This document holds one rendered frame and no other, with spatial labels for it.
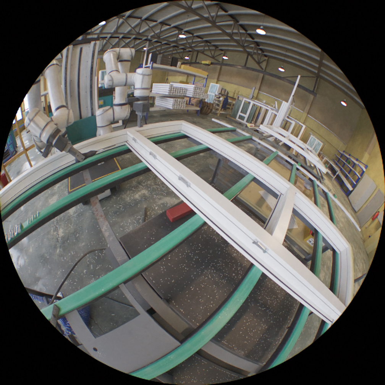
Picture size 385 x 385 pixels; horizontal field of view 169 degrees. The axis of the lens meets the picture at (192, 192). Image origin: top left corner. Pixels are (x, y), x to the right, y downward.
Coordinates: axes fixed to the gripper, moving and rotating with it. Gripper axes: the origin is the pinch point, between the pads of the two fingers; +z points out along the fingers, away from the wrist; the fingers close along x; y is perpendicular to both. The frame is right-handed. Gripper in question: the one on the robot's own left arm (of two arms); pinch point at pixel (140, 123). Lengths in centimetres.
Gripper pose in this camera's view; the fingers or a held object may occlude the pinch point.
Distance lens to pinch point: 83.4
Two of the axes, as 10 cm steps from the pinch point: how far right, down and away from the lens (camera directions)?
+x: -6.9, -6.0, 4.1
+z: -1.8, 6.9, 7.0
